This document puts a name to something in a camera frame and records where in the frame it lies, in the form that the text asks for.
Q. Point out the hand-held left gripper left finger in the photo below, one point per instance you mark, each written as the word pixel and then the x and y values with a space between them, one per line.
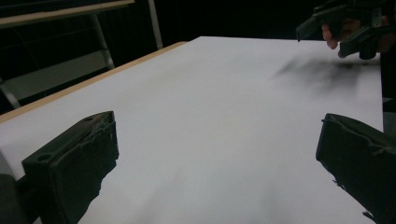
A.
pixel 71 161

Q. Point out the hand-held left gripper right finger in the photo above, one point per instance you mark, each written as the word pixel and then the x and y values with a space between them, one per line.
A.
pixel 361 155

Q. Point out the white metal post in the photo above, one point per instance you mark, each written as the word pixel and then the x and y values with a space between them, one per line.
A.
pixel 155 25

